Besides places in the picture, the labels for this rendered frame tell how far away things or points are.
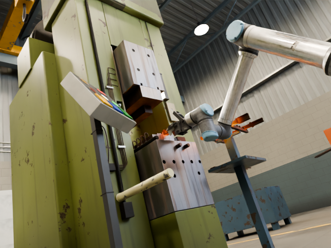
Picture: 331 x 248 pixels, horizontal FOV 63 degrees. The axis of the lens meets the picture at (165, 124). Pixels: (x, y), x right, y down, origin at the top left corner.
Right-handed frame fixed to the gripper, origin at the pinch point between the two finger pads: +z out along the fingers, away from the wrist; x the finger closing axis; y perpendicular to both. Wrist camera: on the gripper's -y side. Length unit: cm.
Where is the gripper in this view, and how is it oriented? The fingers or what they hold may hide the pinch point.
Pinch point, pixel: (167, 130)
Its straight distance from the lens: 184.0
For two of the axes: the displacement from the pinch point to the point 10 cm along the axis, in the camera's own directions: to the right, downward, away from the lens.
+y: 2.3, 9.0, -3.7
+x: 7.2, 0.9, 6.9
